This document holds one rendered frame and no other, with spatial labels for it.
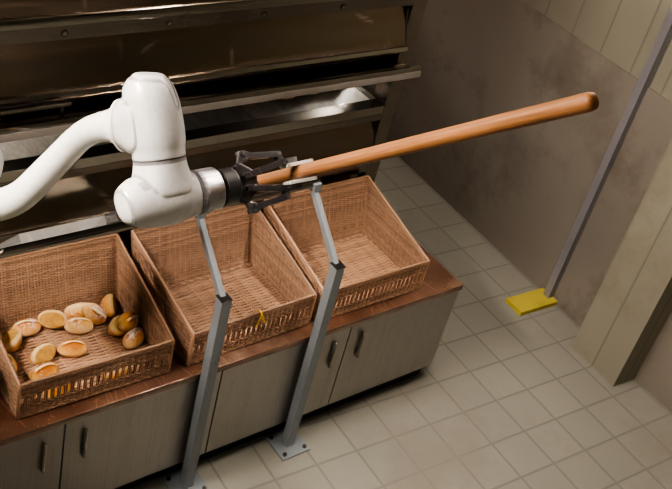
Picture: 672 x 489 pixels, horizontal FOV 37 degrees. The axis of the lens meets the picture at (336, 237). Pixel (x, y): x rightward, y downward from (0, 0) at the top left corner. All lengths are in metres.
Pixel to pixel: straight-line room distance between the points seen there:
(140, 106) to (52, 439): 1.77
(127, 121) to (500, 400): 3.15
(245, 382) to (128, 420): 0.49
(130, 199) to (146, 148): 0.10
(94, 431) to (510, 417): 2.00
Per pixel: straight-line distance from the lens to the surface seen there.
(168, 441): 3.78
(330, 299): 3.65
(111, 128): 1.92
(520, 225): 5.53
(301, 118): 3.93
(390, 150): 1.85
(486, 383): 4.80
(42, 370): 3.45
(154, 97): 1.89
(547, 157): 5.32
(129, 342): 3.59
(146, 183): 1.90
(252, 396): 3.88
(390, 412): 4.47
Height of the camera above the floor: 3.07
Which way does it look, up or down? 35 degrees down
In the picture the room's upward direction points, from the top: 15 degrees clockwise
